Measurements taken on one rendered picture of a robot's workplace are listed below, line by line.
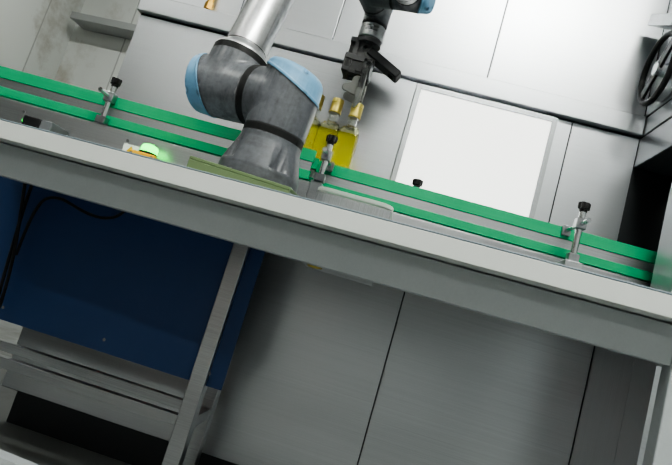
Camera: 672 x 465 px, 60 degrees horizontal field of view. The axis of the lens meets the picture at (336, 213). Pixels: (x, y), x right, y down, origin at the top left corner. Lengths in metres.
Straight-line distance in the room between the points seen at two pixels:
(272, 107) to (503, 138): 0.94
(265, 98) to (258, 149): 0.10
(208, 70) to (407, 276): 0.53
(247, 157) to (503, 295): 0.48
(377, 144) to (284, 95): 0.76
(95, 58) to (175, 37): 3.91
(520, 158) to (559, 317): 0.92
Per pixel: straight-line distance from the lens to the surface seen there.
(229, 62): 1.14
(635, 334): 0.99
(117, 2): 6.10
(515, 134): 1.83
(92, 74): 5.87
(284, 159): 1.04
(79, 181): 1.16
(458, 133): 1.81
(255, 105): 1.07
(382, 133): 1.79
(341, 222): 0.92
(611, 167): 1.92
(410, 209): 1.56
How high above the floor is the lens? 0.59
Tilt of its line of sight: 9 degrees up
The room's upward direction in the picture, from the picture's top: 17 degrees clockwise
